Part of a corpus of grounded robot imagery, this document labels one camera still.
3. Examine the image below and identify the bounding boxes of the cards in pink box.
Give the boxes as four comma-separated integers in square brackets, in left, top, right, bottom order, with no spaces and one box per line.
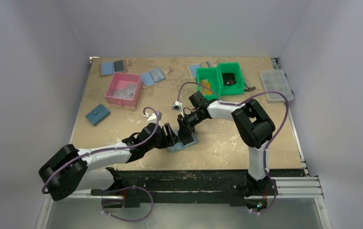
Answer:
[112,83,137,100]

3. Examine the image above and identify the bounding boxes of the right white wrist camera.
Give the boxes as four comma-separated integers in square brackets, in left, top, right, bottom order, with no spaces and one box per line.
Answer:
[171,101,183,111]

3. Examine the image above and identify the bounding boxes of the dark blue card holder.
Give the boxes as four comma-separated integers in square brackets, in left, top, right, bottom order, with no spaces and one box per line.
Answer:
[85,104,110,126]

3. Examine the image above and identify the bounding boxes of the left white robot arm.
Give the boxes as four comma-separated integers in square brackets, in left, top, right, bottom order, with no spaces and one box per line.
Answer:
[38,123,180,201]

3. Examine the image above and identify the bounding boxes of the green card holder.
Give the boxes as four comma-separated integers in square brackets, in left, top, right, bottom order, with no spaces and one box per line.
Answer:
[167,132,199,153]

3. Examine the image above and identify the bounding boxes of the yellow item in bin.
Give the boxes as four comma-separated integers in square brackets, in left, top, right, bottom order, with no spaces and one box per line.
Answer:
[200,79,213,95]

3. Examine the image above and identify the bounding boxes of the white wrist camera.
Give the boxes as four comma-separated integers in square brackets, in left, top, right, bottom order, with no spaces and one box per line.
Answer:
[144,111,162,125]
[171,101,183,111]

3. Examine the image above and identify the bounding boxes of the right green bin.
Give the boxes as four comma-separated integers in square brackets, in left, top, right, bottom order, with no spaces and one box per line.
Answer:
[217,62,245,96]

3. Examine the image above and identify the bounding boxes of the black item in bin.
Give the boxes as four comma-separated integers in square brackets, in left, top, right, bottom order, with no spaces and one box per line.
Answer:
[222,73,236,86]

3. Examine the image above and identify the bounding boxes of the clear compartment organizer box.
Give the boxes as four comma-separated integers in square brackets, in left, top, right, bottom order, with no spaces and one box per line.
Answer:
[260,69,294,102]

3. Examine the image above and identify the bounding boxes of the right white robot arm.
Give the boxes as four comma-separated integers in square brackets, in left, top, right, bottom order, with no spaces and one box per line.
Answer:
[177,92,276,197]

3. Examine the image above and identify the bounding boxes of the pink open box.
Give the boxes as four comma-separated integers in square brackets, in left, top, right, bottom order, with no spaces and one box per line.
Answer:
[105,72,142,108]

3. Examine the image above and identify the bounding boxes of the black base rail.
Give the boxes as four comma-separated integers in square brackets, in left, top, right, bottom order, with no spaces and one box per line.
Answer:
[91,169,323,211]

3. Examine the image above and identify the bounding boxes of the blue card behind bin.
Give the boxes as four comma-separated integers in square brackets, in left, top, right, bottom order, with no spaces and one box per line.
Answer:
[186,61,214,79]

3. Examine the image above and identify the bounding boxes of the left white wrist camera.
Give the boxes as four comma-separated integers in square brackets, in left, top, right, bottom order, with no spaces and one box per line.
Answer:
[144,111,162,125]

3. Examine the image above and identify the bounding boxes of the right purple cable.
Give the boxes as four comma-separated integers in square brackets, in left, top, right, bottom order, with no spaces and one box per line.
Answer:
[176,82,290,216]

